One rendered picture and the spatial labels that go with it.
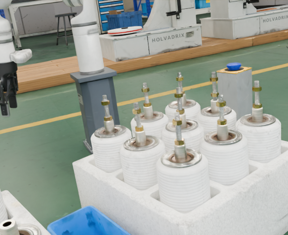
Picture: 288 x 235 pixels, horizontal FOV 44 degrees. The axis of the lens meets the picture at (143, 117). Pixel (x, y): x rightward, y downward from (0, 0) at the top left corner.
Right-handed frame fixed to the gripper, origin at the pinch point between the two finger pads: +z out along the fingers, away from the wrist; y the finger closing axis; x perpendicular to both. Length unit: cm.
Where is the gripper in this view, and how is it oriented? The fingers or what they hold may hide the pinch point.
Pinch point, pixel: (9, 107)
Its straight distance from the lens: 109.7
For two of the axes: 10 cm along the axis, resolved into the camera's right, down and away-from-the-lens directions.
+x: 10.0, -0.1, 0.2
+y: 0.2, 3.9, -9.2
